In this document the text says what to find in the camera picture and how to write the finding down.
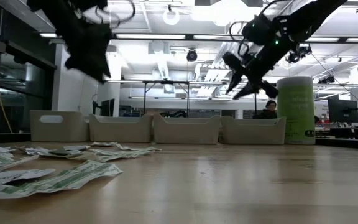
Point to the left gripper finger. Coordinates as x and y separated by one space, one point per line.
101 73

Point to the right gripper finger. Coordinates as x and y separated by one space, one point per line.
247 91
235 81

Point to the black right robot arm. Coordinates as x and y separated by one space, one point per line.
315 15

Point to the person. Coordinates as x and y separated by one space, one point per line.
269 111

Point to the black computer monitor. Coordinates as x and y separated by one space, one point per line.
109 107
342 110

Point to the light grey plastic bin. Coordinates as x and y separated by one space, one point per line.
252 132
186 130
67 127
121 129

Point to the green disinfectant wipes canister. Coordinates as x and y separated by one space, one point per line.
297 118

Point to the dark distant robot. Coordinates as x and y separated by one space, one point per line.
174 114

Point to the black bar with light strips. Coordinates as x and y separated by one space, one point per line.
166 36

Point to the dark office desk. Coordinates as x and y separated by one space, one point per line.
343 132

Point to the black ceiling camera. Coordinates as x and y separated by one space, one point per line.
326 80
191 55
300 54

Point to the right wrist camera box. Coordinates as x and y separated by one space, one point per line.
258 29

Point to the black workstation frame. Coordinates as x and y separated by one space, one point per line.
166 82

